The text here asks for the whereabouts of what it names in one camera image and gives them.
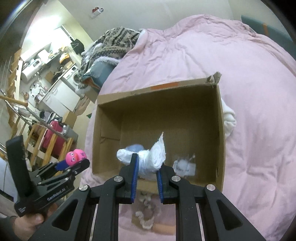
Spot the wooden stair railing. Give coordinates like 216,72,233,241
0,94,75,167

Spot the pink round plush toy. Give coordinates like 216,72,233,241
65,149,87,166

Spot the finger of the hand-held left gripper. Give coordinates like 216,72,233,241
37,159,90,186
30,160,68,179

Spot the white plastic bag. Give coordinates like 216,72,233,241
117,132,167,180

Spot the white kitchen cabinet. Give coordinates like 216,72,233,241
39,80,82,112

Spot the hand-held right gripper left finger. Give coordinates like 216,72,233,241
29,153,139,241

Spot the light blue soft ball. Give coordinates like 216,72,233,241
126,144,144,154

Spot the patterned knit blanket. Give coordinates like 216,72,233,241
77,27,142,91

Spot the white wall switch box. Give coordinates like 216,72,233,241
90,7,105,19

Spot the clear plastic packet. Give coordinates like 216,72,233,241
172,155,197,177

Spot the white washing machine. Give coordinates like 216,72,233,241
61,65,82,88

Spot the teal headboard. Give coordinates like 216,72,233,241
240,15,295,48

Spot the white crumpled cloth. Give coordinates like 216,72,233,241
221,97,237,137

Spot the pink duvet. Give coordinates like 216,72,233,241
80,14,296,241

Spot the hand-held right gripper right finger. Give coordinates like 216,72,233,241
156,162,267,241

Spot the brown cardboard box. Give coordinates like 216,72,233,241
92,72,226,193

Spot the white fluffy cord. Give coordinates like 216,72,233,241
135,192,162,229

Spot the red suitcase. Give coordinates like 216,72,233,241
41,120,67,157

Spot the person's left hand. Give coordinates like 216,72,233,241
10,207,50,237

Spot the white water heater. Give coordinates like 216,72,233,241
21,63,40,83

